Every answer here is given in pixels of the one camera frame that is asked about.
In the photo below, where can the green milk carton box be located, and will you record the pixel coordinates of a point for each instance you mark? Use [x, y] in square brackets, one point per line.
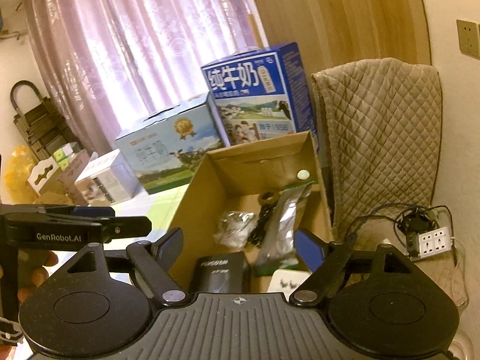
[165, 150]

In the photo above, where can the silver foil pouch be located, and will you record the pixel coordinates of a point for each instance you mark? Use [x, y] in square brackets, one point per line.
[277, 249]

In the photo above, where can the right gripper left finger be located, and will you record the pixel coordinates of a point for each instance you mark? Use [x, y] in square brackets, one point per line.
[151, 263]

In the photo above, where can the beige photo printed box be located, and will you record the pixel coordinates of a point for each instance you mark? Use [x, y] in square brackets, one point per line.
[107, 180]

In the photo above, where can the white card with birds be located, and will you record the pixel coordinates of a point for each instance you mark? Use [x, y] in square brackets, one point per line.
[286, 281]

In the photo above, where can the black folding trolley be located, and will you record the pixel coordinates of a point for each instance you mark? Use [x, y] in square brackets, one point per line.
[43, 128]

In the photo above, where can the cluttered cardboard boxes pile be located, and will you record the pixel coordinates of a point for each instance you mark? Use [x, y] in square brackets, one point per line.
[54, 180]

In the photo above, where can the wall power socket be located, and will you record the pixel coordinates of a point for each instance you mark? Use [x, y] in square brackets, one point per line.
[468, 37]

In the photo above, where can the brown cardboard box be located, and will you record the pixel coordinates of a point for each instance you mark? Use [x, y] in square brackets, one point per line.
[232, 179]

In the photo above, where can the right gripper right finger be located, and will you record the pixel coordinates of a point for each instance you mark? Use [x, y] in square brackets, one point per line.
[326, 261]

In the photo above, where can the black small box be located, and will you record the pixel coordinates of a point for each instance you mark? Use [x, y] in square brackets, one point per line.
[222, 273]

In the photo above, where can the pink curtain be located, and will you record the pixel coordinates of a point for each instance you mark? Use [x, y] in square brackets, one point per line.
[110, 63]

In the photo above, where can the blue milk carton box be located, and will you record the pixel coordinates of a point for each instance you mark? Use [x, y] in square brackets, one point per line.
[261, 94]

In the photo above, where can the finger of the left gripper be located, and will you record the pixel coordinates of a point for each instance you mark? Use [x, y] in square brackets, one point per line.
[78, 210]
[124, 227]

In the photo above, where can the checked bed sheet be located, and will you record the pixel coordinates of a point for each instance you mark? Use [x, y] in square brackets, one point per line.
[159, 208]

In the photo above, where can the yellow plastic bag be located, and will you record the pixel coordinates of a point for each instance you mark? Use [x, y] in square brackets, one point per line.
[18, 170]

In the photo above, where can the person left hand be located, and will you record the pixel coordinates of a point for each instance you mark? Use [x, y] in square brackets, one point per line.
[37, 277]

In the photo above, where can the bag of cotton swabs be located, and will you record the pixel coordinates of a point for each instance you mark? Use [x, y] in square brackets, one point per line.
[234, 228]

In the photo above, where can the quilted beige chair cover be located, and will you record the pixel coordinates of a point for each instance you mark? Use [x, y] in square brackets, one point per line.
[383, 121]

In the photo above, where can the white power strip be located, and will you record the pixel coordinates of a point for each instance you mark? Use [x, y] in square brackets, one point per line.
[429, 244]

